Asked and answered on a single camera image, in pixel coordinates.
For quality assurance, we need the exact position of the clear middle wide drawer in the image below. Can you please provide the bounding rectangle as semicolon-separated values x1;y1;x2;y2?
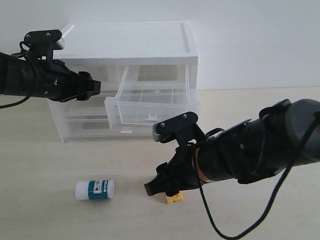
48;96;107;117

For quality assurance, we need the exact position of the clear wide drawer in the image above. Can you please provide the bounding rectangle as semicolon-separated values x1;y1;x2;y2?
55;118;153;142
48;96;107;117

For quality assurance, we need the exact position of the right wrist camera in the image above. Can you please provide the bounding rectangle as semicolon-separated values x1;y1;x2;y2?
152;111;198;144

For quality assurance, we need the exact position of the clear bottom wide drawer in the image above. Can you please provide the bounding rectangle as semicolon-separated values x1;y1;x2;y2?
55;118;153;142

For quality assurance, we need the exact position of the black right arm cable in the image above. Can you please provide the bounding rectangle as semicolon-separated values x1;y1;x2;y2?
174;119;320;239

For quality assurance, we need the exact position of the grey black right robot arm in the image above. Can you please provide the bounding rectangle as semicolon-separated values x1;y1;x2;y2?
144;98;320;196

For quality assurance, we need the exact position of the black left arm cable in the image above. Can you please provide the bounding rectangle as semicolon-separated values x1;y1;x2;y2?
0;41;51;110

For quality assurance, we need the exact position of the white blue pill bottle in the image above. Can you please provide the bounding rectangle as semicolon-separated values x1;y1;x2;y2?
75;179;115;201

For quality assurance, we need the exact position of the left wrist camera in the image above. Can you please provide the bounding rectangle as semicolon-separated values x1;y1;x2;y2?
23;29;65;61

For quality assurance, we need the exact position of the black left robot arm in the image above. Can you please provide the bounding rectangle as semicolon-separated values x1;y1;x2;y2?
0;52;101;103

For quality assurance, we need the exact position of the yellow cheese wedge toy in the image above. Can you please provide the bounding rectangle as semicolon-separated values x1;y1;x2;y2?
164;191;184;204

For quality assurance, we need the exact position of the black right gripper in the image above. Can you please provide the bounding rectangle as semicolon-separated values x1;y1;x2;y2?
144;142;202;196

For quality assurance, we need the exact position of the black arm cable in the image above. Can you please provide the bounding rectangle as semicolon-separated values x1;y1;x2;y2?
174;119;320;239
0;41;51;110

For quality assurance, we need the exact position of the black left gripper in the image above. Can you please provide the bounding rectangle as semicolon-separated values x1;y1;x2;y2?
27;59;101;103

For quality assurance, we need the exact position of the white plastic drawer cabinet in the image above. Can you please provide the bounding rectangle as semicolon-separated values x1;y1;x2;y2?
49;20;200;143

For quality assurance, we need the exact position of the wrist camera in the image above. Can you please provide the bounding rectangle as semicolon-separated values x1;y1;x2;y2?
23;29;65;61
152;111;198;144

